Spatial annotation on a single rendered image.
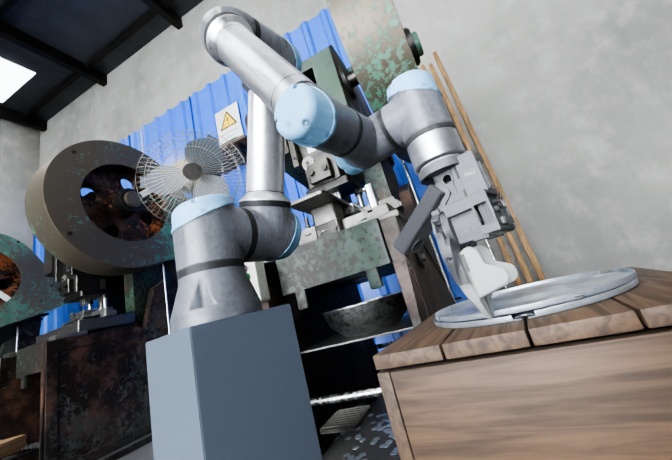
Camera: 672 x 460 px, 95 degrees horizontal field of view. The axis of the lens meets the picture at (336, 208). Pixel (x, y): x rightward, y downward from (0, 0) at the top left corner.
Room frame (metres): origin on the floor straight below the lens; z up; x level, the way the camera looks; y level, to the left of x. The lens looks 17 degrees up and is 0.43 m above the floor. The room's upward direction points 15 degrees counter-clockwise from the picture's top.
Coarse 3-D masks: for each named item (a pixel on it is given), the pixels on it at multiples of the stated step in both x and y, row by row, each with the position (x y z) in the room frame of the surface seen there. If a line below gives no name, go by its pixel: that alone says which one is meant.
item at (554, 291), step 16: (592, 272) 0.58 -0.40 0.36; (624, 272) 0.50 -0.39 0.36; (512, 288) 0.68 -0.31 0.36; (528, 288) 0.58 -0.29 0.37; (544, 288) 0.52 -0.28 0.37; (560, 288) 0.50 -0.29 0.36; (576, 288) 0.48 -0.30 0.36; (592, 288) 0.44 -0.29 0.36; (608, 288) 0.41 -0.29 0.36; (464, 304) 0.67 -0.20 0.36; (496, 304) 0.52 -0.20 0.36; (512, 304) 0.49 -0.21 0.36; (528, 304) 0.42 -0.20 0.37; (544, 304) 0.41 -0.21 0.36; (448, 320) 0.51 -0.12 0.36; (464, 320) 0.48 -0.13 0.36
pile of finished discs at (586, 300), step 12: (636, 276) 0.45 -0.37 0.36; (624, 288) 0.41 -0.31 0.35; (576, 300) 0.40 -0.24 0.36; (588, 300) 0.40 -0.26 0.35; (600, 300) 0.40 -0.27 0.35; (528, 312) 0.45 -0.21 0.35; (540, 312) 0.41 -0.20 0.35; (552, 312) 0.40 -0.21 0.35; (444, 324) 0.51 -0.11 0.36; (456, 324) 0.48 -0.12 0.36; (468, 324) 0.46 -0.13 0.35; (480, 324) 0.45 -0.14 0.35; (492, 324) 0.44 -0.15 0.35
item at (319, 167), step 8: (304, 152) 1.17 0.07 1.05; (312, 152) 1.16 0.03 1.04; (320, 152) 1.14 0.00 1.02; (304, 160) 1.16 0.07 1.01; (312, 160) 1.15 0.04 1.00; (320, 160) 1.11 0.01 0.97; (328, 160) 1.11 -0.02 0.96; (304, 168) 1.16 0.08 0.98; (312, 168) 1.13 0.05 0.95; (320, 168) 1.12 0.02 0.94; (328, 168) 1.10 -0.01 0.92; (336, 168) 1.13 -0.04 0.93; (312, 176) 1.13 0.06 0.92; (320, 176) 1.12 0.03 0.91; (328, 176) 1.11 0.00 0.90; (336, 176) 1.13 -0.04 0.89; (312, 184) 1.15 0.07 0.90; (320, 184) 1.16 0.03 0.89
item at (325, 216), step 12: (324, 192) 0.93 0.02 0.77; (300, 204) 0.98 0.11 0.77; (312, 204) 1.01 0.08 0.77; (324, 204) 1.05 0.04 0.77; (336, 204) 1.06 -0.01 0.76; (348, 204) 1.13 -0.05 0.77; (312, 216) 1.08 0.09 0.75; (324, 216) 1.06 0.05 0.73; (336, 216) 1.05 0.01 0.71; (324, 228) 1.06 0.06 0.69; (336, 228) 1.05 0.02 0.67
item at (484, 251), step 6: (480, 246) 0.44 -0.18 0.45; (480, 252) 0.44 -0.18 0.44; (486, 252) 0.43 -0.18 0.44; (486, 258) 0.44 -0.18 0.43; (492, 258) 0.43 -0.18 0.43; (492, 264) 0.43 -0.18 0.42; (498, 264) 0.43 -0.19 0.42; (504, 264) 0.42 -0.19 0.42; (510, 264) 0.42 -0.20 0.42; (510, 270) 0.42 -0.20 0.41; (516, 270) 0.42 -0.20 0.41; (510, 276) 0.42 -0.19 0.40; (516, 276) 0.42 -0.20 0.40; (510, 282) 0.42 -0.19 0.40; (486, 300) 0.43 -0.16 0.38; (492, 306) 0.44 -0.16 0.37; (492, 312) 0.43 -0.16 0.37
